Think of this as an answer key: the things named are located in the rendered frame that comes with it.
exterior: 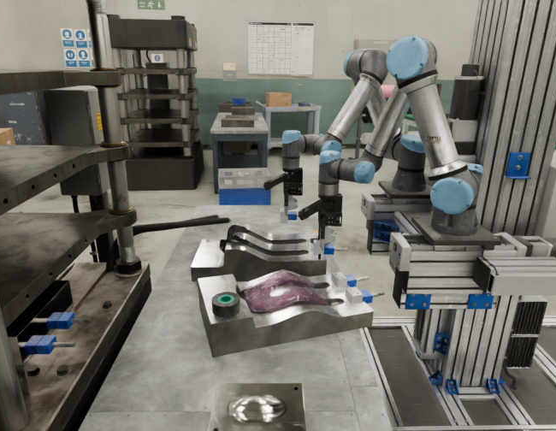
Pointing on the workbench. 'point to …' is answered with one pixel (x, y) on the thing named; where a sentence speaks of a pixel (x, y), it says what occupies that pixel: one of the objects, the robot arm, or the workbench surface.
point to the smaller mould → (257, 407)
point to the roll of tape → (226, 304)
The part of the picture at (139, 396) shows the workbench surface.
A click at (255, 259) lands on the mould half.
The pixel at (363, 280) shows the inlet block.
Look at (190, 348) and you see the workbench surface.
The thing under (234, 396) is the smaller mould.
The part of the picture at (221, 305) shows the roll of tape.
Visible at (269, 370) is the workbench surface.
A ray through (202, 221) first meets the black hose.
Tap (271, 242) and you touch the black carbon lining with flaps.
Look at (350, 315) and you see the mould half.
